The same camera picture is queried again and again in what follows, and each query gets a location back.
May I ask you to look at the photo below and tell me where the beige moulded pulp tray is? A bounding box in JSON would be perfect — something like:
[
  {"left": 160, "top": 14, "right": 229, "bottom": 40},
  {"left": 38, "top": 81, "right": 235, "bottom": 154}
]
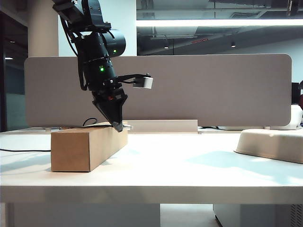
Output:
[{"left": 233, "top": 129, "right": 303, "bottom": 164}]

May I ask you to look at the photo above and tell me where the person in background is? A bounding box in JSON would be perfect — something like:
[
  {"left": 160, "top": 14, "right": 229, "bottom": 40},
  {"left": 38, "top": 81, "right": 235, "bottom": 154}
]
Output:
[{"left": 298, "top": 80, "right": 303, "bottom": 112}]

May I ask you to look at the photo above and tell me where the grey fabric desk divider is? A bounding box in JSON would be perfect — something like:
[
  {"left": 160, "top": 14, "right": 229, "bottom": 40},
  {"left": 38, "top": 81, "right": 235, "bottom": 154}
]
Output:
[{"left": 24, "top": 53, "right": 293, "bottom": 128}]

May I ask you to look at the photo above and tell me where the beige round pillar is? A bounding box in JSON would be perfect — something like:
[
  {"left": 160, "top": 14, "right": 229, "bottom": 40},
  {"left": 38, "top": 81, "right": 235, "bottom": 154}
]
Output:
[{"left": 27, "top": 0, "right": 59, "bottom": 57}]

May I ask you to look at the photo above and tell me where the white rounded appliance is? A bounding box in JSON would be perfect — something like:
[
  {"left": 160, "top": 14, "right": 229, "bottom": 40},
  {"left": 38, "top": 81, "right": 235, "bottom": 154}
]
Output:
[{"left": 290, "top": 105, "right": 303, "bottom": 130}]

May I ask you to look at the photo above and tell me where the white rectangular cable tray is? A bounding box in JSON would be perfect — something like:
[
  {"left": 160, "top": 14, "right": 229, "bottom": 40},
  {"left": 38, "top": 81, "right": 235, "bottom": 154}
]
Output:
[{"left": 123, "top": 119, "right": 198, "bottom": 133}]

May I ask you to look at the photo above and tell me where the long ceiling light strip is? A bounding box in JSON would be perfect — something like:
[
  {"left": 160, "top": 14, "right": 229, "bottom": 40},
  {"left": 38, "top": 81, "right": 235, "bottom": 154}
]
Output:
[{"left": 136, "top": 18, "right": 303, "bottom": 27}]

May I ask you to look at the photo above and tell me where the black charging cable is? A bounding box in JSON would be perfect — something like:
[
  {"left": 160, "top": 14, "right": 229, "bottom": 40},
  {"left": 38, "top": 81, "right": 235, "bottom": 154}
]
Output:
[{"left": 0, "top": 117, "right": 134, "bottom": 152}]

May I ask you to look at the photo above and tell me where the black monitor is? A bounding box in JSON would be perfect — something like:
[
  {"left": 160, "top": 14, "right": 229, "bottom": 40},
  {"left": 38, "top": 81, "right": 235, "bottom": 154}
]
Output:
[{"left": 291, "top": 82, "right": 299, "bottom": 105}]

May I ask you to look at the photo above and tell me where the long brown cardboard box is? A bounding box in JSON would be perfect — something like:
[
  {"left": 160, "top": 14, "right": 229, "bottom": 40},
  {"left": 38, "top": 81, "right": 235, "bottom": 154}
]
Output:
[{"left": 51, "top": 122, "right": 128, "bottom": 173}]

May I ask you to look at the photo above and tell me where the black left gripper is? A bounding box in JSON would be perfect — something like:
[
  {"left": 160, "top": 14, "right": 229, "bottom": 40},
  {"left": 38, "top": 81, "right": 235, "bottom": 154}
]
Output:
[{"left": 91, "top": 82, "right": 129, "bottom": 133}]

